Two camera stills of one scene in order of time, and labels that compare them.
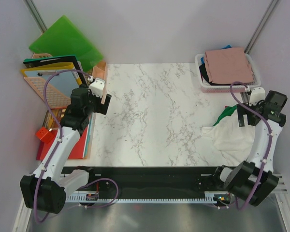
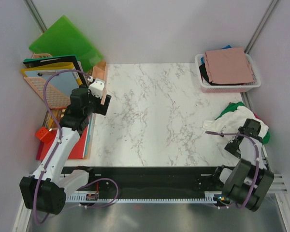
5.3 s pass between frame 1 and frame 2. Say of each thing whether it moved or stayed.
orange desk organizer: stayed
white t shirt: moved
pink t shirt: stayed
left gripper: stayed
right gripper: moved
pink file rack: stayed
